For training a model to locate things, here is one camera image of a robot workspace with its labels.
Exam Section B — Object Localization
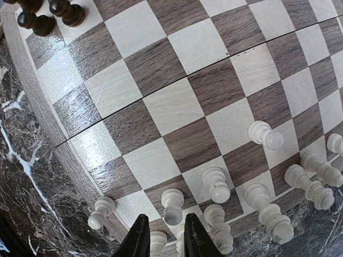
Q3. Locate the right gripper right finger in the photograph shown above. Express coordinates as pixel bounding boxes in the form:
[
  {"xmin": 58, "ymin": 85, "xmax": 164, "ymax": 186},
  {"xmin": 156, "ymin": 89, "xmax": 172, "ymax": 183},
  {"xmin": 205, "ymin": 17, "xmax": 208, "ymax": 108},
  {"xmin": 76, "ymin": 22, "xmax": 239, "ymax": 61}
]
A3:
[{"xmin": 184, "ymin": 213, "xmax": 220, "ymax": 256}]

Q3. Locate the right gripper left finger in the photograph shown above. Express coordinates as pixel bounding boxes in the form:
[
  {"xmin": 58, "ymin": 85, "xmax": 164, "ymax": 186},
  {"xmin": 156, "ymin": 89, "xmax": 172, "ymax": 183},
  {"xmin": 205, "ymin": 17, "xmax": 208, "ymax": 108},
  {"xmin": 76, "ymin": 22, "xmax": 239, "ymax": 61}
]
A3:
[{"xmin": 112, "ymin": 214, "xmax": 150, "ymax": 257}]

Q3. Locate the white chess pawn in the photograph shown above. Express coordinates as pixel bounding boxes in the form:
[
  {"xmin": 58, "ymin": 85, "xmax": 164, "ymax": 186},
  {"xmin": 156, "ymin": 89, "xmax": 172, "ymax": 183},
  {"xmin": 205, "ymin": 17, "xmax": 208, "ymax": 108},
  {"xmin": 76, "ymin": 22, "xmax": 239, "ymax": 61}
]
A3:
[
  {"xmin": 248, "ymin": 120, "xmax": 284, "ymax": 150},
  {"xmin": 87, "ymin": 196, "xmax": 115, "ymax": 230},
  {"xmin": 202, "ymin": 166, "xmax": 231, "ymax": 204}
]

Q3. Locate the white chess rook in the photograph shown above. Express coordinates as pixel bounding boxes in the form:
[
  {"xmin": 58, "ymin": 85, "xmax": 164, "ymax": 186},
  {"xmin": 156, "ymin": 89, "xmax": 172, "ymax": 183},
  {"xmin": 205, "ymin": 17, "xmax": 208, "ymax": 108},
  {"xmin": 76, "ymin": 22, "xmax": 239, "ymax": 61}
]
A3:
[{"xmin": 161, "ymin": 188, "xmax": 184, "ymax": 226}]

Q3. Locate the white chess bishop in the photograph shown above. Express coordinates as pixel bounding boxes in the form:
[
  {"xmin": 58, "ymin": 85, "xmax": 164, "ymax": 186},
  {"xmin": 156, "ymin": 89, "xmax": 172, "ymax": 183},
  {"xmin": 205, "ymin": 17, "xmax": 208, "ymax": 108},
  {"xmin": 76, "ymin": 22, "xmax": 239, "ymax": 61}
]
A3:
[{"xmin": 243, "ymin": 183, "xmax": 294, "ymax": 245}]

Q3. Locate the wooden chess board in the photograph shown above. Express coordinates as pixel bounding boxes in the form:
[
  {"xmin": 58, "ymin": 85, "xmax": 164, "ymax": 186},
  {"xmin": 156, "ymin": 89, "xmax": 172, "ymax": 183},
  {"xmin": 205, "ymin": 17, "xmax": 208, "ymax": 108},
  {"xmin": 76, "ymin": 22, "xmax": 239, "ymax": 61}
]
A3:
[{"xmin": 1, "ymin": 1, "xmax": 342, "ymax": 256}]

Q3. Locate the black chess pieces row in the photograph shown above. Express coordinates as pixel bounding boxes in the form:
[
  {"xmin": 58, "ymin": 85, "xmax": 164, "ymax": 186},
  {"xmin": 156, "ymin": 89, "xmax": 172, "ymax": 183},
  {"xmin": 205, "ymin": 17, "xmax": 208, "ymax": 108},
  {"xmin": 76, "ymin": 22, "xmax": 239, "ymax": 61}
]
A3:
[{"xmin": 5, "ymin": 0, "xmax": 87, "ymax": 37}]

